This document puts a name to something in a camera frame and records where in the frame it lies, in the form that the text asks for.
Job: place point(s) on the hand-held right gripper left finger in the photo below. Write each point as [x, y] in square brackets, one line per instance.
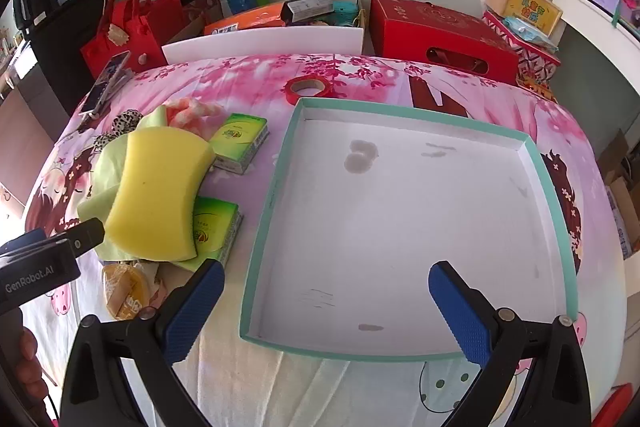
[200, 307]

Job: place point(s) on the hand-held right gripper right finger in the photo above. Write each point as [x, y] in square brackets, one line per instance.
[457, 312]

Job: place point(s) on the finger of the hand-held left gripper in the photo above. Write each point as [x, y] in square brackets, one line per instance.
[85, 234]

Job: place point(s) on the light green cloth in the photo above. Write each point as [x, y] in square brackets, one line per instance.
[107, 177]

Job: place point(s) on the round orange sponge pad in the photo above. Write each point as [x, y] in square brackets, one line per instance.
[125, 292]

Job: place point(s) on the green tissue pack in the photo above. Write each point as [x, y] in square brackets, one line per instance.
[237, 137]
[215, 227]

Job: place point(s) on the yellow sponge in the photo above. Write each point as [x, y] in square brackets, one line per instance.
[155, 192]

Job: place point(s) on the teal-rimmed shallow cardboard box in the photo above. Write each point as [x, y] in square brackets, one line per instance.
[400, 232]

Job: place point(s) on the leopard print scrunchie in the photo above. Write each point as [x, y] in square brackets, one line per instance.
[122, 122]

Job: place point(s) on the pink white fluffy towel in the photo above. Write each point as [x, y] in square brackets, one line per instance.
[192, 109]

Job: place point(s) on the red tape roll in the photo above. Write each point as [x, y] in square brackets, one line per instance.
[326, 89]

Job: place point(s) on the person's left hand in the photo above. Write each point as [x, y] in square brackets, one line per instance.
[27, 357]

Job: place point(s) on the smartphone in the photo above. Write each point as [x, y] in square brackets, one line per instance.
[107, 74]

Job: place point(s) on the red stool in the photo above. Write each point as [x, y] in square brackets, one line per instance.
[615, 407]

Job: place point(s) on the white blue printed carton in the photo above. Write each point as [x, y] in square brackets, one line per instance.
[622, 217]

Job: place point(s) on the red gift bag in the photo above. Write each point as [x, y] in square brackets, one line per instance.
[130, 37]

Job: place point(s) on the brown cardboard box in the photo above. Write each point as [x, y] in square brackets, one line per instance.
[612, 157]

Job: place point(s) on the red yellow printed packet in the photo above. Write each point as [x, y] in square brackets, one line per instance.
[537, 89]

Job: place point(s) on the dark red cardboard box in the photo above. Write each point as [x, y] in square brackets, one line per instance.
[200, 7]

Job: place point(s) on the white storage bin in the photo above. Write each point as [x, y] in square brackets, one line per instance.
[260, 44]

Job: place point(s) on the red white patterned box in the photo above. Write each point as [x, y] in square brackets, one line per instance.
[530, 59]

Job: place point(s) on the orange carton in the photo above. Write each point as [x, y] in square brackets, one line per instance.
[240, 19]

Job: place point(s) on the large red gift box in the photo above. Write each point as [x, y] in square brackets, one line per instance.
[425, 27]

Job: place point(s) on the blue wipes packet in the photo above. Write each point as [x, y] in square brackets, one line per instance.
[530, 33]

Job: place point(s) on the yellow carry case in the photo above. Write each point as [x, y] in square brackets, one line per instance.
[530, 7]

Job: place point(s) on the black white carton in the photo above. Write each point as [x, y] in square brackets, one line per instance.
[305, 7]

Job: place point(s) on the white desk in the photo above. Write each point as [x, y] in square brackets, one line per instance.
[590, 22]

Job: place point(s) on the teal plastic container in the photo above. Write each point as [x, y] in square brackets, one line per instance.
[345, 13]

